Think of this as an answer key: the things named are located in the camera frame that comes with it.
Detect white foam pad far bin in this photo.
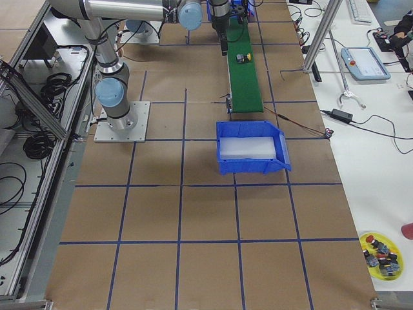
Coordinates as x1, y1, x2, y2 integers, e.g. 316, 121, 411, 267
218, 137, 276, 160

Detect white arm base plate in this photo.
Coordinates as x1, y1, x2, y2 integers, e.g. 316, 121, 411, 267
94, 101, 150, 143

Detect black power adapter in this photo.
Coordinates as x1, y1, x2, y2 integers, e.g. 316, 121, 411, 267
330, 109, 353, 123

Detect blue teach pendant tablet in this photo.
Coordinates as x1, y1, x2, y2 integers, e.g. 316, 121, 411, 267
340, 46, 391, 81

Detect yellow plate of buttons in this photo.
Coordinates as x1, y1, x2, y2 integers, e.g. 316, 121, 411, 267
359, 232, 404, 281

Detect black bar tool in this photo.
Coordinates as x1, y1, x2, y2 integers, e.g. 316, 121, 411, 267
311, 62, 323, 83

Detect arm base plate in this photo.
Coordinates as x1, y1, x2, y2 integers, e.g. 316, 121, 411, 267
120, 27, 159, 45

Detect white keyboard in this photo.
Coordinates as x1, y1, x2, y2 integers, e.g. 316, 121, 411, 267
346, 0, 372, 25

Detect green conveyor belt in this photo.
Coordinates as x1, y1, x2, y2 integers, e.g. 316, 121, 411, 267
226, 17, 263, 113

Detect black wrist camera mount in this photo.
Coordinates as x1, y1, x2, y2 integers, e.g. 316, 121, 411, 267
230, 0, 255, 25

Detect yellow mushroom push button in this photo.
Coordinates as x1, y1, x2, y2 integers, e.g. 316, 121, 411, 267
236, 53, 252, 64

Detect blue bin far end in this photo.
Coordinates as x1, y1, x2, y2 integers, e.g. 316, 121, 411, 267
216, 121, 291, 174

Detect aluminium frame post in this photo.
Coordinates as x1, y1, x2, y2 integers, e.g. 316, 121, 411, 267
303, 0, 342, 72

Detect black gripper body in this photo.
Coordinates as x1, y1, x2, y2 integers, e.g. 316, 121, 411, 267
210, 0, 230, 32

